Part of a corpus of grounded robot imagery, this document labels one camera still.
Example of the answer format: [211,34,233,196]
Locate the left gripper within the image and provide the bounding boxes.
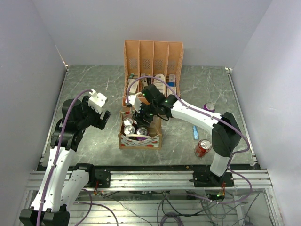
[76,95,110,129]

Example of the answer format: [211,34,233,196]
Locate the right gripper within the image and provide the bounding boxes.
[132,101,158,127]

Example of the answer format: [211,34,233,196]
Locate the purple Fanta can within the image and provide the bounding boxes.
[203,102,215,112]
[136,127,148,136]

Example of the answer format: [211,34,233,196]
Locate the black and yellow can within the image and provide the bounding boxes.
[123,125,136,135]

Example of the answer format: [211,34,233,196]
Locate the Red Bull can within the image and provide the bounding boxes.
[138,119,151,128]

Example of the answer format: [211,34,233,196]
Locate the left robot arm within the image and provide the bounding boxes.
[19,94,111,226]

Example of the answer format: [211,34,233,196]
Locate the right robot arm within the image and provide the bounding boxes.
[127,84,242,186]

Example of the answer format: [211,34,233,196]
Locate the red and white box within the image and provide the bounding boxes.
[128,79,139,95]

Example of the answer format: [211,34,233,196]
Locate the white oval pack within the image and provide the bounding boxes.
[153,74,166,95]

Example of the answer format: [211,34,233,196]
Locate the black items in organizer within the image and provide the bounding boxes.
[141,73,152,89]

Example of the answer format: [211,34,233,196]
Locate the peach plastic file organizer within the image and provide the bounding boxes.
[121,40,184,108]

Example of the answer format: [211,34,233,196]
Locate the small blue tube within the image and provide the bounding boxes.
[192,125,199,140]

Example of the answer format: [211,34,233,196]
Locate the red cola can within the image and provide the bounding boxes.
[194,139,212,158]

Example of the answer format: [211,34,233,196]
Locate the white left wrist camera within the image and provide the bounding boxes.
[88,89,107,114]

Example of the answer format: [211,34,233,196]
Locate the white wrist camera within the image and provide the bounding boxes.
[88,89,107,114]
[125,92,142,113]

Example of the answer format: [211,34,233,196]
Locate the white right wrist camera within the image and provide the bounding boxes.
[125,92,142,113]

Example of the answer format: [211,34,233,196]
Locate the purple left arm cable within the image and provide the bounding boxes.
[36,89,95,226]

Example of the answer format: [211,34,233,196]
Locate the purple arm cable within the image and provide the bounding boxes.
[126,75,253,206]
[36,89,95,226]

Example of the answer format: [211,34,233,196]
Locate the aluminium table edge rail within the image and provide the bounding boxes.
[225,67,258,165]

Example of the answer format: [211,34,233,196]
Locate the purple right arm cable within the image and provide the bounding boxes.
[126,75,253,206]

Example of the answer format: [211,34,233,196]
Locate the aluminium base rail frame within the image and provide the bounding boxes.
[17,163,284,226]

